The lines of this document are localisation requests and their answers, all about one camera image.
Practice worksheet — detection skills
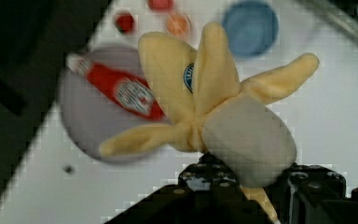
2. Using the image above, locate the grey round plate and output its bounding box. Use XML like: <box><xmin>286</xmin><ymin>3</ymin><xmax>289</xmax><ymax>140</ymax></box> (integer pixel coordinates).
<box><xmin>58</xmin><ymin>45</ymin><xmax>172</xmax><ymax>165</ymax></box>

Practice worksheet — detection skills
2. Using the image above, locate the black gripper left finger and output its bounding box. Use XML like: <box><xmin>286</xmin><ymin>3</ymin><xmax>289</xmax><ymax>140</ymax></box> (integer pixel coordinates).
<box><xmin>105</xmin><ymin>153</ymin><xmax>272</xmax><ymax>224</ymax></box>

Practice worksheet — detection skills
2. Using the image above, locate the red plush ketchup bottle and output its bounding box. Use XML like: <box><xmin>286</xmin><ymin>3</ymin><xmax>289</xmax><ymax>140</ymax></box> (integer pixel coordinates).
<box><xmin>66</xmin><ymin>54</ymin><xmax>165</xmax><ymax>121</ymax></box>

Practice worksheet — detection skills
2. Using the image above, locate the silver black toaster oven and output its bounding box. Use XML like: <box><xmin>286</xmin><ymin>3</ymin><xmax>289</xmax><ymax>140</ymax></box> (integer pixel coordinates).
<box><xmin>297</xmin><ymin>0</ymin><xmax>358</xmax><ymax>44</ymax></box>

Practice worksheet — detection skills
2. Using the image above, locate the dark red strawberry toy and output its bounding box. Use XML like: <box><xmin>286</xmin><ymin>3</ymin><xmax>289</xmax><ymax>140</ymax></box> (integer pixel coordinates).
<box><xmin>114</xmin><ymin>12</ymin><xmax>135</xmax><ymax>34</ymax></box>

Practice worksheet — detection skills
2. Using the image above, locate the pink strawberry toy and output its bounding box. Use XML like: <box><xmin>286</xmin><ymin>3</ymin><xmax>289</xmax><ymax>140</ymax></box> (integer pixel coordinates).
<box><xmin>146</xmin><ymin>0</ymin><xmax>174</xmax><ymax>11</ymax></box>

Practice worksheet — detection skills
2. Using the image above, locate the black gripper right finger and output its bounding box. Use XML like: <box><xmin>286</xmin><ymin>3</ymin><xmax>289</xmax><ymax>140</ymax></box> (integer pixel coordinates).
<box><xmin>265</xmin><ymin>163</ymin><xmax>358</xmax><ymax>224</ymax></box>

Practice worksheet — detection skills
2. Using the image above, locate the orange slice toy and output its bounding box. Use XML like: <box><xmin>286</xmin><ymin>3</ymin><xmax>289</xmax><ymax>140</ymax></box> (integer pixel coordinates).
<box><xmin>165</xmin><ymin>14</ymin><xmax>190</xmax><ymax>37</ymax></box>

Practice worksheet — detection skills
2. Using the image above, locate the yellow plush peeled banana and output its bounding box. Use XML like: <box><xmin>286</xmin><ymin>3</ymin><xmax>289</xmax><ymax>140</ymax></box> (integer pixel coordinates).
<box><xmin>99</xmin><ymin>22</ymin><xmax>319</xmax><ymax>222</ymax></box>

